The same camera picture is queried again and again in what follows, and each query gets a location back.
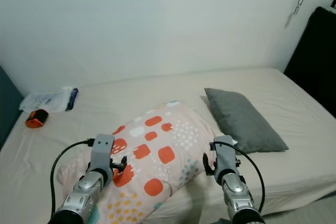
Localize pink pillow with coloured spots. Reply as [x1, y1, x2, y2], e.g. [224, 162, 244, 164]
[57, 100, 229, 224]

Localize grey fabric pillow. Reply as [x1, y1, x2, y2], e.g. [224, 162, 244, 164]
[205, 88, 289, 154]

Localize orange and black small device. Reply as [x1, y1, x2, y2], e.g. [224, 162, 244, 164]
[25, 109, 49, 129]

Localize white plastic packet blue edge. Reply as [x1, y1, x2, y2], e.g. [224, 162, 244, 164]
[19, 87, 79, 113]

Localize bed with beige sheet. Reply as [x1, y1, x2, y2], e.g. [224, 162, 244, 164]
[0, 68, 336, 224]

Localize dark teal panel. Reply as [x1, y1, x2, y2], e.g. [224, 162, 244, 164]
[0, 67, 26, 148]

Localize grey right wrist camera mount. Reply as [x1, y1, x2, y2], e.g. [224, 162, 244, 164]
[214, 135, 239, 172]

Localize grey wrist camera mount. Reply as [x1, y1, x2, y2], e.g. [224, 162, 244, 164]
[214, 135, 239, 172]
[90, 134, 115, 172]

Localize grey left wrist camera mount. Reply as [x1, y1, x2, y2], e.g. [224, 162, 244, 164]
[90, 134, 115, 172]

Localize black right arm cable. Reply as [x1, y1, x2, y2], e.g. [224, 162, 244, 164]
[210, 140, 266, 214]

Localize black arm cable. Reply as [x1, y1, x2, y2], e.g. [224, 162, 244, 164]
[50, 138, 95, 219]
[210, 140, 266, 214]

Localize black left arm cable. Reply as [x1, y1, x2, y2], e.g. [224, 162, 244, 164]
[50, 138, 95, 219]

